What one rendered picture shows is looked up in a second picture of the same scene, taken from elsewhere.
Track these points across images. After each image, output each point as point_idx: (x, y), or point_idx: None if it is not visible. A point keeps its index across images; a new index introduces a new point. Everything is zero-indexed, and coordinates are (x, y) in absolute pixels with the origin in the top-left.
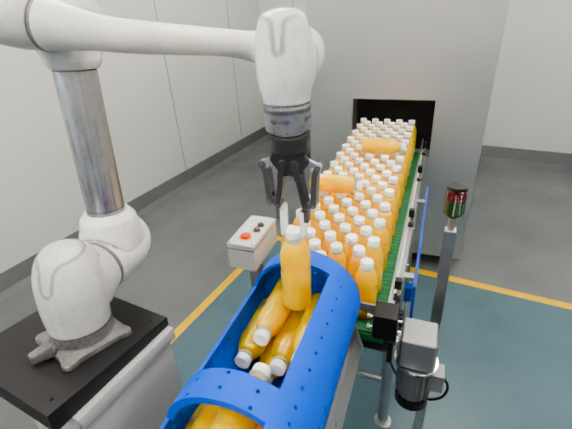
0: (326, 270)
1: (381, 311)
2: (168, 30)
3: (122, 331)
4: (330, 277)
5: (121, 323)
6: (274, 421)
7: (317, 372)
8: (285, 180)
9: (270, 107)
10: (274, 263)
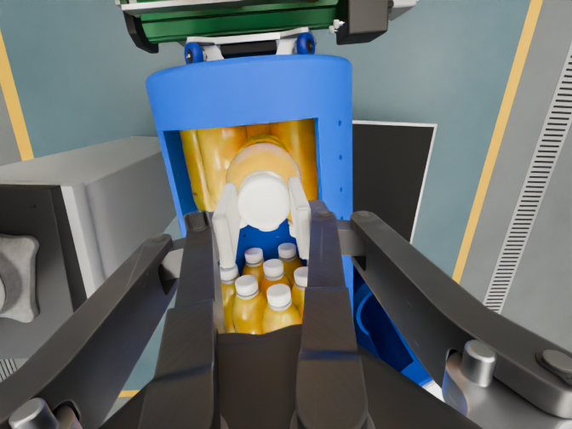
0: (310, 111)
1: (360, 17)
2: None
3: (26, 252)
4: (322, 124)
5: (5, 238)
6: None
7: (348, 281)
8: (218, 304)
9: None
10: (187, 124)
